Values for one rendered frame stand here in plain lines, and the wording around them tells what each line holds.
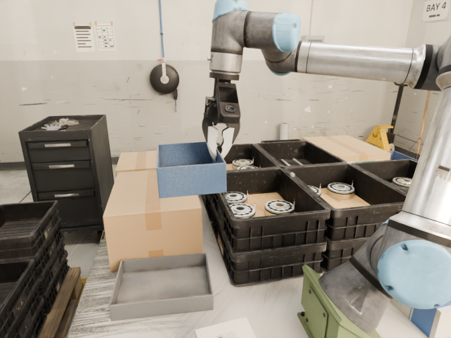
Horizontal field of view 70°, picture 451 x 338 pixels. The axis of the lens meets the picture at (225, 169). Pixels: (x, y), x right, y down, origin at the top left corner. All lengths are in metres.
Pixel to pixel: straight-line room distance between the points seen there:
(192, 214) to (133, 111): 3.40
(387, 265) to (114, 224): 0.75
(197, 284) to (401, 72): 0.78
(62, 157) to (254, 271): 1.76
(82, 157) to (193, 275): 1.55
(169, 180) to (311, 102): 4.18
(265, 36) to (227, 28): 0.09
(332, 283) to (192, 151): 0.48
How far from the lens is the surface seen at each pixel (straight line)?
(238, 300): 0.98
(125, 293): 1.04
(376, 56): 0.82
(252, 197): 1.27
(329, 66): 0.82
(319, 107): 4.84
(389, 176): 1.57
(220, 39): 0.75
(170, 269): 1.10
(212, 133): 0.77
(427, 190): 0.65
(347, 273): 0.79
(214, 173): 0.70
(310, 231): 1.00
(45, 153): 2.47
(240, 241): 0.93
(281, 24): 0.72
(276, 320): 0.93
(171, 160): 0.88
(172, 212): 1.02
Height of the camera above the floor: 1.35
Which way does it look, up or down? 19 degrees down
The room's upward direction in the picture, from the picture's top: straight up
